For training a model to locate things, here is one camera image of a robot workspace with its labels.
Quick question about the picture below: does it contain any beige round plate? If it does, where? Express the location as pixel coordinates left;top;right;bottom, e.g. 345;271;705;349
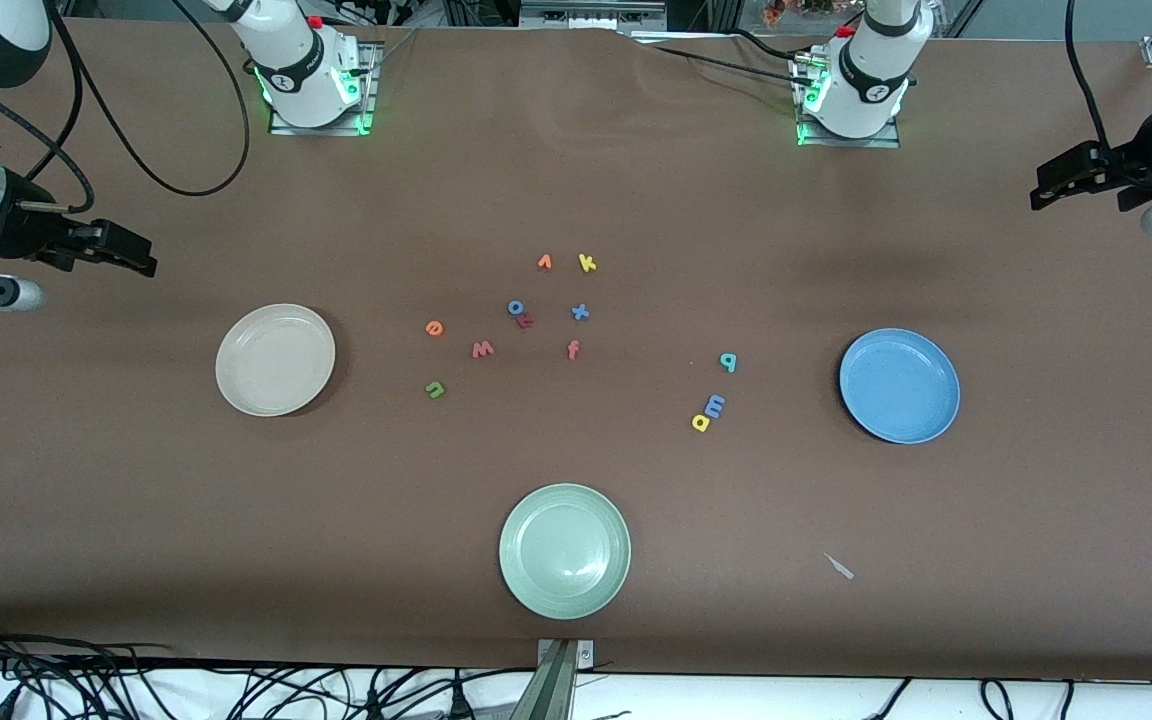
215;303;337;418

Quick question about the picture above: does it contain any blue round plate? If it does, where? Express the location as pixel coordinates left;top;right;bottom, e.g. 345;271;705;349
839;328;962;445

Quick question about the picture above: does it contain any grey metal box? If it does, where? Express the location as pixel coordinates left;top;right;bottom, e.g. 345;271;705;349
519;0;667;31

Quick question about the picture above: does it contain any green round plate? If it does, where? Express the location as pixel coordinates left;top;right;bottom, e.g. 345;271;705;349
498;483;632;621

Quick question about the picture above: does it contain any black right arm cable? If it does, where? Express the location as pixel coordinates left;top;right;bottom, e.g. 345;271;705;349
0;0;252;216

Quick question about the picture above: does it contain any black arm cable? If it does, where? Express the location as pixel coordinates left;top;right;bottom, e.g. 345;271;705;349
0;0;252;216
1064;0;1115;153

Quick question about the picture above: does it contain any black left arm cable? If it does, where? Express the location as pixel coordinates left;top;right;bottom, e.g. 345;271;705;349
1064;0;1115;153

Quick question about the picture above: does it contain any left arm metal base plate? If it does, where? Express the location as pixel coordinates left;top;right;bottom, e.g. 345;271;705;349
794;55;902;150

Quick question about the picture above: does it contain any thin black base cable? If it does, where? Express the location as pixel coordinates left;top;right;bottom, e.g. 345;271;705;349
651;30;827;91

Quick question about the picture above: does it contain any black floor cable bundle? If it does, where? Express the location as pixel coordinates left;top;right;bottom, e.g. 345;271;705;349
0;615;537;720

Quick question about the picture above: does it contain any grey metal camera post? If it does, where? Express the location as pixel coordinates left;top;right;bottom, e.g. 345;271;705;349
511;638;597;720

